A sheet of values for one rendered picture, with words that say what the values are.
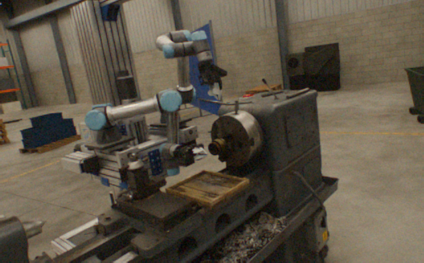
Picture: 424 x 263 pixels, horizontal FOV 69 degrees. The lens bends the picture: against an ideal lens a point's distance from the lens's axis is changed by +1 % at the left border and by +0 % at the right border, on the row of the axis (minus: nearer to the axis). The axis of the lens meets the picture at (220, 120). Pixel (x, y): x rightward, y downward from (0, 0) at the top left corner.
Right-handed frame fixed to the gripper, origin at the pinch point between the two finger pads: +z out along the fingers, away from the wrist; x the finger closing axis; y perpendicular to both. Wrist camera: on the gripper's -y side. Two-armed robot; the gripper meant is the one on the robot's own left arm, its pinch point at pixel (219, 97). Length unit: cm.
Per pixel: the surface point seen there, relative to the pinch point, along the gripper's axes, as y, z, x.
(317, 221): -57, 98, 0
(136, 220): 56, 42, -15
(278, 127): -30.6, 25.9, 9.4
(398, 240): -122, 143, 24
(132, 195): 52, 32, -20
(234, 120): -10.9, 14.9, -4.2
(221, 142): -1.0, 24.0, -9.0
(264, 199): -17, 64, -5
